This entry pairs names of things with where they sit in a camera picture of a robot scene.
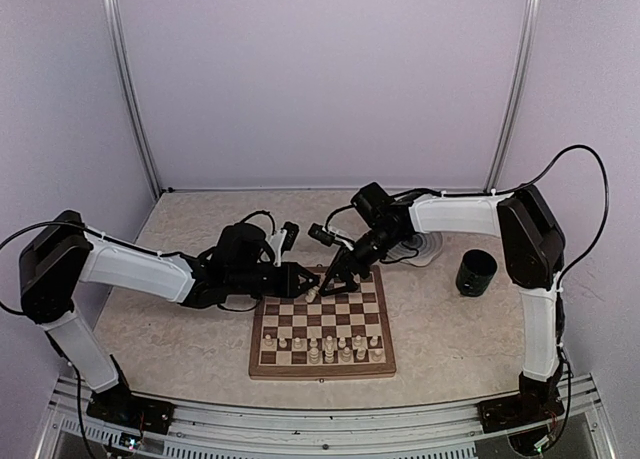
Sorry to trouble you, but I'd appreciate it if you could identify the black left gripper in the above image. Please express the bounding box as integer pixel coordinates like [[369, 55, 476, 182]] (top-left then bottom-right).
[[228, 261, 319, 299]]

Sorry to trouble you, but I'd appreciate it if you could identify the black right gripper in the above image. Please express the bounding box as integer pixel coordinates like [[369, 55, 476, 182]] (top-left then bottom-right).
[[318, 224, 405, 296]]

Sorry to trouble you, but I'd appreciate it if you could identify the white king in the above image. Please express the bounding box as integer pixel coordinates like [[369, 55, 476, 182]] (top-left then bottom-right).
[[323, 336, 335, 364]]

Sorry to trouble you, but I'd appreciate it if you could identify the white bishop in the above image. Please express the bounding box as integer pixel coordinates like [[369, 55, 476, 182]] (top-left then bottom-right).
[[340, 347, 352, 363]]

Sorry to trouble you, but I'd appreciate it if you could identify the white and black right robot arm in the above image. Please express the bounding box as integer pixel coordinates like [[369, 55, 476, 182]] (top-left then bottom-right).
[[319, 182, 566, 423]]

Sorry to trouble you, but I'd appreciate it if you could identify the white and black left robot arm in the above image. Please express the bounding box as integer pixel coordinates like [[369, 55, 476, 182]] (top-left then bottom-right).
[[19, 210, 320, 424]]

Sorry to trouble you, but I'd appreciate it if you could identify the wooden chess board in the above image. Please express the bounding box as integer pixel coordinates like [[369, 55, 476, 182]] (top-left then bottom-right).
[[248, 266, 397, 381]]

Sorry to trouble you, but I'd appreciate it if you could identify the white plate with spiral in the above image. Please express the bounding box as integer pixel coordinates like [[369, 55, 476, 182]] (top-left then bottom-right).
[[387, 232, 443, 267]]

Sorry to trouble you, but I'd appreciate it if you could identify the dark green cup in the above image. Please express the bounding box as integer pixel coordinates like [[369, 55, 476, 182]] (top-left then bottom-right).
[[455, 249, 498, 297]]

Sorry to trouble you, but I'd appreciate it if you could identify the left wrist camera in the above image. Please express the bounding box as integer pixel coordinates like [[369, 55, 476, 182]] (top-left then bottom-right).
[[268, 221, 300, 267]]

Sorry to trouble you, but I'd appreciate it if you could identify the aluminium front rail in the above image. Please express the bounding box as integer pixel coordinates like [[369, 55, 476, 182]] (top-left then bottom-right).
[[25, 375, 620, 458]]

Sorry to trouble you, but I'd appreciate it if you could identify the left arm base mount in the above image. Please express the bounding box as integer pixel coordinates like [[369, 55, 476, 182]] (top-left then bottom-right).
[[87, 393, 175, 435]]

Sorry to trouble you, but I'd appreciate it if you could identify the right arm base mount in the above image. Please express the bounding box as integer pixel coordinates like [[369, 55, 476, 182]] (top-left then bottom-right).
[[478, 394, 565, 434]]

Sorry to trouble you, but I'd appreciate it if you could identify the right aluminium corner post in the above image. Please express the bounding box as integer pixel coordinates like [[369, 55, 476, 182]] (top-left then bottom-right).
[[484, 0, 541, 192]]

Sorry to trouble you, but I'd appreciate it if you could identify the aluminium corner post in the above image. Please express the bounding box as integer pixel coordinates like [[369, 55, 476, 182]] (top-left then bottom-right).
[[484, 0, 541, 192], [102, 0, 163, 200]]

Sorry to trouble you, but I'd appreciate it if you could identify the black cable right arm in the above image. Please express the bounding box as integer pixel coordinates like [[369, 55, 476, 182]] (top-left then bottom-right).
[[524, 144, 610, 280]]

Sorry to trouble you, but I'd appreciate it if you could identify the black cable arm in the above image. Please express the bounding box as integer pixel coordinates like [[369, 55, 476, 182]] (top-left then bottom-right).
[[0, 221, 86, 315], [524, 144, 610, 280]]

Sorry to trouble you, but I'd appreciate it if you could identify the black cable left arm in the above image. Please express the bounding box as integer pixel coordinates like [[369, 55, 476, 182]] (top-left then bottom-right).
[[0, 221, 86, 315]]

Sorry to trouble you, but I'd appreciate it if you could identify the left aluminium corner post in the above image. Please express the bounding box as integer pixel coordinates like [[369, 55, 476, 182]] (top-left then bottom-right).
[[102, 0, 163, 200]]

